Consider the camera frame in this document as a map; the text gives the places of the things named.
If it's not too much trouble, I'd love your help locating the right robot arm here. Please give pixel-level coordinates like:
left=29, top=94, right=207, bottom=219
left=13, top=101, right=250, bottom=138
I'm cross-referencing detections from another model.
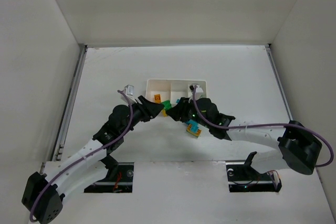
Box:
left=166, top=98, right=322, bottom=175

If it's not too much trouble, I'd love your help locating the green and yellow lego block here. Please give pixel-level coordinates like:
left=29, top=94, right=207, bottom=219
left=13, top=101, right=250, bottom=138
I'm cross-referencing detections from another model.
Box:
left=162, top=100, right=172, bottom=117

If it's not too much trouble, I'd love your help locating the yellow curved lego brick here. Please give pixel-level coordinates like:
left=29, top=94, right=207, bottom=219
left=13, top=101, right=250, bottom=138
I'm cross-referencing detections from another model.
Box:
left=154, top=94, right=162, bottom=103

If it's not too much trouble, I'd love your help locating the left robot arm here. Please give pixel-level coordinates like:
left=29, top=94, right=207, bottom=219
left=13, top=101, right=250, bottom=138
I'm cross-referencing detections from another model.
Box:
left=22, top=93, right=164, bottom=223

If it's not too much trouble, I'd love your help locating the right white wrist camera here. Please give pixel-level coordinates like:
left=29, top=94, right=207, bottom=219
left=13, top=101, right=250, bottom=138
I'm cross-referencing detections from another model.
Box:
left=188, top=83, right=206, bottom=100

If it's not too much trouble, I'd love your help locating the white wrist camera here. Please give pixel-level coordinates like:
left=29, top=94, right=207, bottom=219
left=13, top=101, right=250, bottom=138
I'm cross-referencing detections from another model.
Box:
left=122, top=84, right=136, bottom=103
left=188, top=83, right=206, bottom=100

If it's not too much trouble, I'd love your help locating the multicolor lego cluster with frog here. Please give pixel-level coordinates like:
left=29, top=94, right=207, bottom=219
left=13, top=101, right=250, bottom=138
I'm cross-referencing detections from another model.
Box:
left=185, top=120, right=202, bottom=137

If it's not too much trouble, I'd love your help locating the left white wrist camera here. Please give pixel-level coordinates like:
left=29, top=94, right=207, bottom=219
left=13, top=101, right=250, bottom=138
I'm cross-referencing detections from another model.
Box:
left=122, top=84, right=136, bottom=103

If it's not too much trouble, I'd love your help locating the white three-compartment tray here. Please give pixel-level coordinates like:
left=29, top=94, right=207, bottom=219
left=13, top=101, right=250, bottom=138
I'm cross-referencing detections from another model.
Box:
left=145, top=79, right=207, bottom=104

